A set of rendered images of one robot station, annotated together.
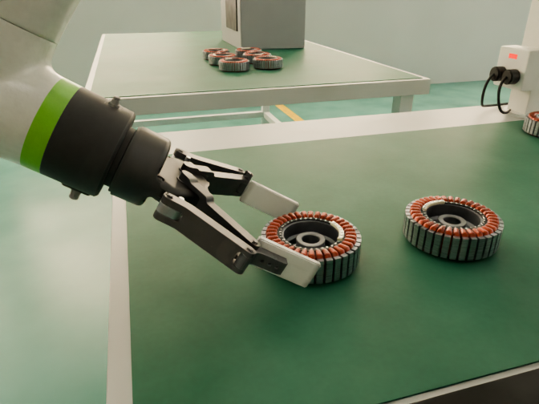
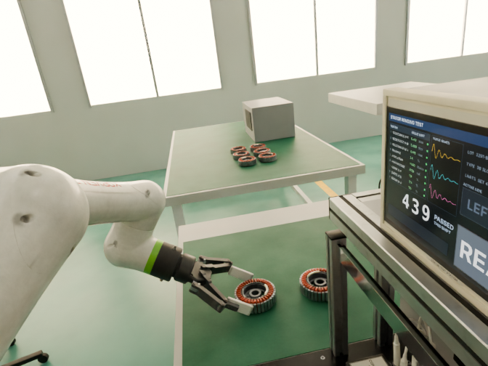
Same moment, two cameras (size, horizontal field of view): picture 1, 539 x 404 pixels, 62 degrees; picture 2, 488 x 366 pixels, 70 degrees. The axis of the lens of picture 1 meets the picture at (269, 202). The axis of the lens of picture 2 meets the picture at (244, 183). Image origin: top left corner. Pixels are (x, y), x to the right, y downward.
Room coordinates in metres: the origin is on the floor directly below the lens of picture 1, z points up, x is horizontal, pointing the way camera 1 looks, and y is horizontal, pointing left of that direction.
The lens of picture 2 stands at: (-0.32, -0.19, 1.38)
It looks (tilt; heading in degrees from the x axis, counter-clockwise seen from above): 20 degrees down; 10
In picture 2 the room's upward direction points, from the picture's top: 7 degrees counter-clockwise
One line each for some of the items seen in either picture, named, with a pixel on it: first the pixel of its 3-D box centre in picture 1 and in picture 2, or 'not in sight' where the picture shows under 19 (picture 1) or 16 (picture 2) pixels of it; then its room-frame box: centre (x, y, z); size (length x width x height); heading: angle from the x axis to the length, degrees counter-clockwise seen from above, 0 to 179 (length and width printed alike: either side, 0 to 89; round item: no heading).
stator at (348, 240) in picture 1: (310, 244); (255, 295); (0.44, -0.05, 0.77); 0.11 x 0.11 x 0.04
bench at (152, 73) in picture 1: (220, 125); (245, 187); (2.27, 0.25, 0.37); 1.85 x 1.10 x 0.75; 17
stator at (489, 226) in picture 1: (451, 225); (320, 283); (0.49, -0.22, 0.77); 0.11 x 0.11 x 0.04
